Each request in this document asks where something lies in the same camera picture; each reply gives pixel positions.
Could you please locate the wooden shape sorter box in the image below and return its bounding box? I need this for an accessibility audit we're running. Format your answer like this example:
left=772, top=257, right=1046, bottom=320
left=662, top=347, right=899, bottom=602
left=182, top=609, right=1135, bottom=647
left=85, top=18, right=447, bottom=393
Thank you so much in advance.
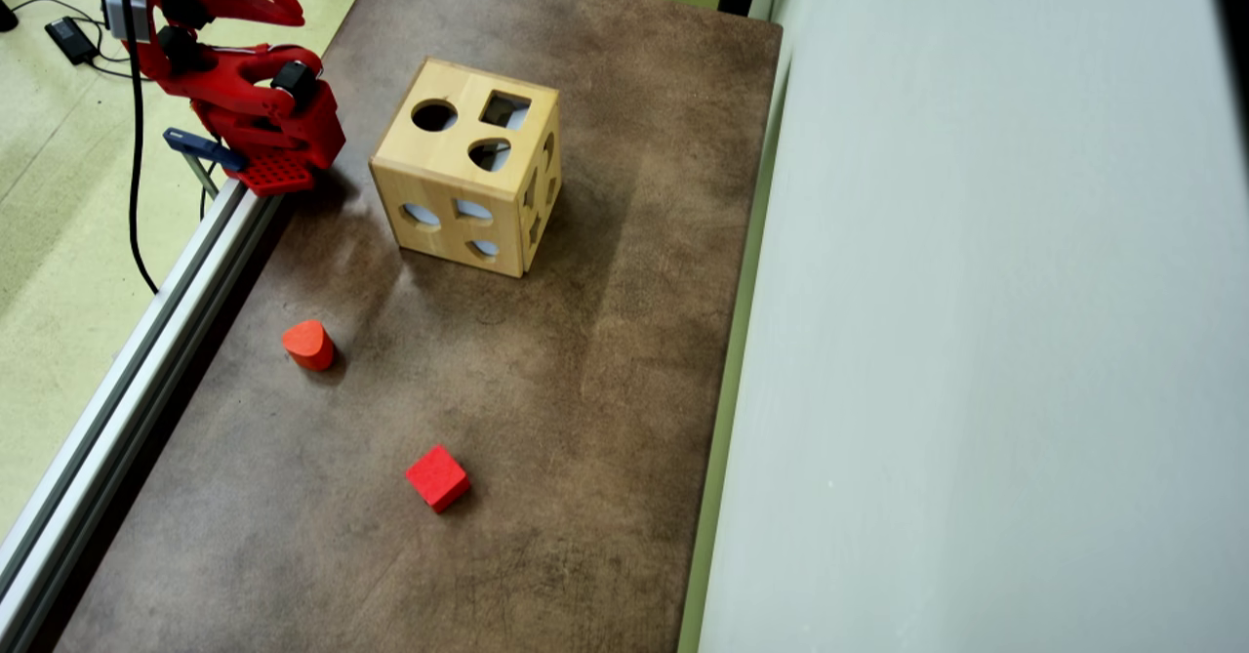
left=369, top=56, right=563, bottom=279

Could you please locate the blue table clamp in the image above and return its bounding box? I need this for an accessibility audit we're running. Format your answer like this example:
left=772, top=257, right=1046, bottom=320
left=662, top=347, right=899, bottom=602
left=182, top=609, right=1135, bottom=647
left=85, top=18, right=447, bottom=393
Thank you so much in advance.
left=163, top=127, right=248, bottom=201

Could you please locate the black power adapter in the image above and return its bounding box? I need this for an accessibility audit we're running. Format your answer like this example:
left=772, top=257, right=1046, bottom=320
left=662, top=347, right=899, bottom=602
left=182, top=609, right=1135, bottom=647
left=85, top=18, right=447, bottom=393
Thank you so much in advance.
left=45, top=16, right=100, bottom=66

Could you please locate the red teardrop wooden block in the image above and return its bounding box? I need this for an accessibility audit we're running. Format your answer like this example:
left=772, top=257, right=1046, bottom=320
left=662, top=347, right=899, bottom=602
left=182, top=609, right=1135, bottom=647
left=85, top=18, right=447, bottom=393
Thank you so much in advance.
left=282, top=319, right=336, bottom=373

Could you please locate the red wooden cube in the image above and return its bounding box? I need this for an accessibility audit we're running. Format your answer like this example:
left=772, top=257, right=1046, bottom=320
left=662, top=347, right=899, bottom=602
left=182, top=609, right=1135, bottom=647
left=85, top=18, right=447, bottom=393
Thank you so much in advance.
left=405, top=444, right=471, bottom=514

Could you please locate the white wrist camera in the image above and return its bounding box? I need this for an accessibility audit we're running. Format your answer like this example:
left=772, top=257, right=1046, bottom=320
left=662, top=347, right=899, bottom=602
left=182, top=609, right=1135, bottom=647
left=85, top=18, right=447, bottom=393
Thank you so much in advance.
left=101, top=0, right=150, bottom=45

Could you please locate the black camera cable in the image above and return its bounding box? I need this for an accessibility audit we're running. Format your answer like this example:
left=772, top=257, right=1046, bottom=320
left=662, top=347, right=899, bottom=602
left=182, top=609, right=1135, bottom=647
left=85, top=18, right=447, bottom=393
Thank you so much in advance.
left=107, top=0, right=160, bottom=295

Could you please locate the aluminium profile rail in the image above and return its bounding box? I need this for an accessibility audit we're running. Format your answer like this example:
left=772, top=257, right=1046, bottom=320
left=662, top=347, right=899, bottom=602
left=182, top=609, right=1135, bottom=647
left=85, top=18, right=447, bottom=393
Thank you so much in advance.
left=0, top=180, right=285, bottom=653

